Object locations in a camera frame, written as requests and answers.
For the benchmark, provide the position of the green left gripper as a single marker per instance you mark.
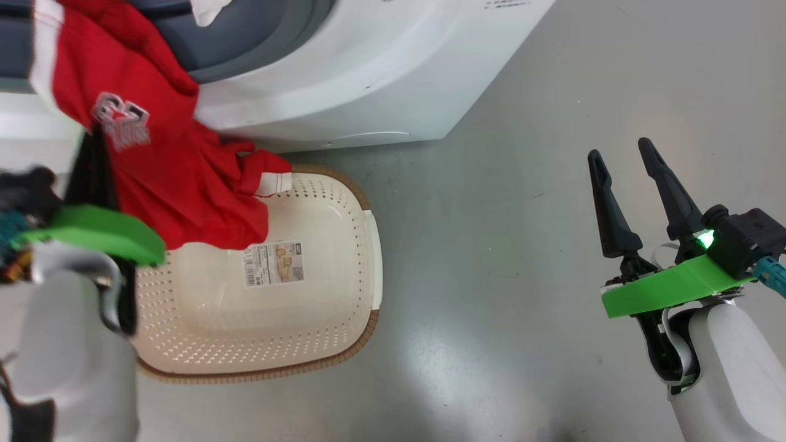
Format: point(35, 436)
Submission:
point(98, 232)

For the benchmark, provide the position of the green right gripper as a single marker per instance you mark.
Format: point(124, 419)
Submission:
point(663, 290)

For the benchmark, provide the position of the red and white jersey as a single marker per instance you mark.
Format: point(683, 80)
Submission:
point(159, 166)

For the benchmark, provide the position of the white garment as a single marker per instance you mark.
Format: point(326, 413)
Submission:
point(209, 11)

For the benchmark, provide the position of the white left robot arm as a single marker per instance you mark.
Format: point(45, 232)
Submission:
point(73, 344)

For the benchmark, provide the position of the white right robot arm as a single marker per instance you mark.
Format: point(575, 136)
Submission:
point(731, 380)

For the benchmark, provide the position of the paper basket label sticker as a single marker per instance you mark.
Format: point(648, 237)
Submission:
point(274, 264)

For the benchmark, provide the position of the grey rubber door gasket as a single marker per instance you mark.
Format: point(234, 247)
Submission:
point(245, 37)

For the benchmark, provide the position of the cream perforated laundry basket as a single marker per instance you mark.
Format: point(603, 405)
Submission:
point(307, 319)

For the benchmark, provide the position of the white front-load washing machine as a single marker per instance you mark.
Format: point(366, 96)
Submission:
point(368, 80)

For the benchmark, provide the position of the teal left camera connector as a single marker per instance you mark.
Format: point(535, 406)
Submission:
point(11, 227)

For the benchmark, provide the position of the teal camera connector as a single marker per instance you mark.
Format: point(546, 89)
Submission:
point(772, 276)
point(11, 227)

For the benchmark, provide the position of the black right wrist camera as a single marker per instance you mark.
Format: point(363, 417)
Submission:
point(746, 239)

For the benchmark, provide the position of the teal right camera connector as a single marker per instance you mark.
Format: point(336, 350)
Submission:
point(772, 276)

